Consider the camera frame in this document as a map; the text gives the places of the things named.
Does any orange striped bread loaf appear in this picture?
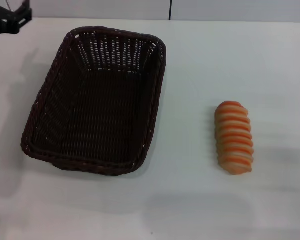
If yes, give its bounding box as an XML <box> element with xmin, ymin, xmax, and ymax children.
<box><xmin>214</xmin><ymin>100</ymin><xmax>255</xmax><ymax>176</ymax></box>

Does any dark brown woven basket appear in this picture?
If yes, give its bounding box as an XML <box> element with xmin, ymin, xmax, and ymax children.
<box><xmin>20</xmin><ymin>26</ymin><xmax>168</xmax><ymax>177</ymax></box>

